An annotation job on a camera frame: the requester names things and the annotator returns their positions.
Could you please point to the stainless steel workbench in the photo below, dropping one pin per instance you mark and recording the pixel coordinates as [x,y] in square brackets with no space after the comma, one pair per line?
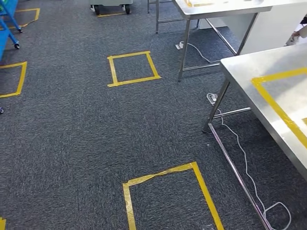
[240,70]

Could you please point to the yellow tape on workbench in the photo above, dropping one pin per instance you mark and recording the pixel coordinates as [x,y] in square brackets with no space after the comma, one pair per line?
[271,101]

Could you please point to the blue metal shelf rack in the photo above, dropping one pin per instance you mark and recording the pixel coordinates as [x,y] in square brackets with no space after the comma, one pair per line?
[4,41]

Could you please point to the white floor socket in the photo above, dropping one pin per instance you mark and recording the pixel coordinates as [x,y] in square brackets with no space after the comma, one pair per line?
[180,46]

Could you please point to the grey wheeled cart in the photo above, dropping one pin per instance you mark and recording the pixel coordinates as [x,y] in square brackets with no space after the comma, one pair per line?
[110,2]

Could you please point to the stainless steel table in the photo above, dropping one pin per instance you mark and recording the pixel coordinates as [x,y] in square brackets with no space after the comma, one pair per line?
[215,6]

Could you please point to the white cabinet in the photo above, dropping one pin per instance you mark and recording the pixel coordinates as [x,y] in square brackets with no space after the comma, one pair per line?
[268,28]

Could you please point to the person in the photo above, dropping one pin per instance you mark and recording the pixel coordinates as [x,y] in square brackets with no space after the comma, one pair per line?
[302,31]

